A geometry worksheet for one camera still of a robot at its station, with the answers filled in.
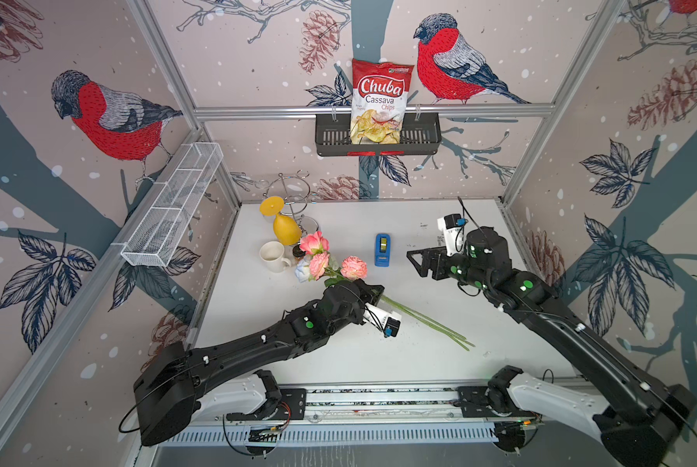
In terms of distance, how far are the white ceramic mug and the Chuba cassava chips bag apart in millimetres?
436

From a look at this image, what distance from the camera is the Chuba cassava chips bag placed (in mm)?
835

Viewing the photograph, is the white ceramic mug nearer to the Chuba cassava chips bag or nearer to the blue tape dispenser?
the blue tape dispenser

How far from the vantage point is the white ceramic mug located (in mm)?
943

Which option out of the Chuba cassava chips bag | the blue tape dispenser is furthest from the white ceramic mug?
the Chuba cassava chips bag
